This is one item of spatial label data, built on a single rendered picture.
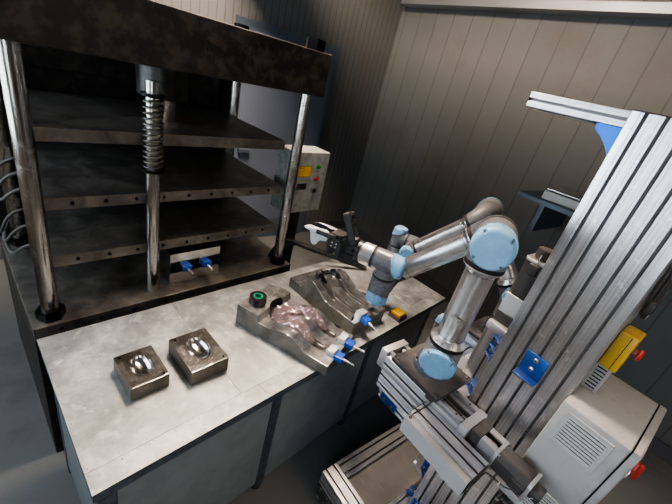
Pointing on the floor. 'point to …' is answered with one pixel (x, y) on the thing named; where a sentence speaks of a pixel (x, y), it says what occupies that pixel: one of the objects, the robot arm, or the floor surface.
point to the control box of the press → (310, 173)
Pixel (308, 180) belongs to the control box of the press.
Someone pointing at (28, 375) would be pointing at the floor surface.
